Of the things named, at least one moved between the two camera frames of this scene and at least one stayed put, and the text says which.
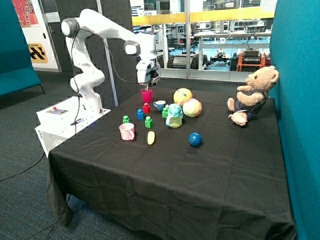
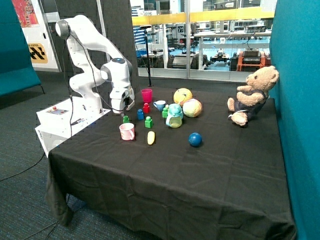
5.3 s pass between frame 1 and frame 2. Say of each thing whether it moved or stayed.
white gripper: moved
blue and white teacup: stayed
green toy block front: stayed
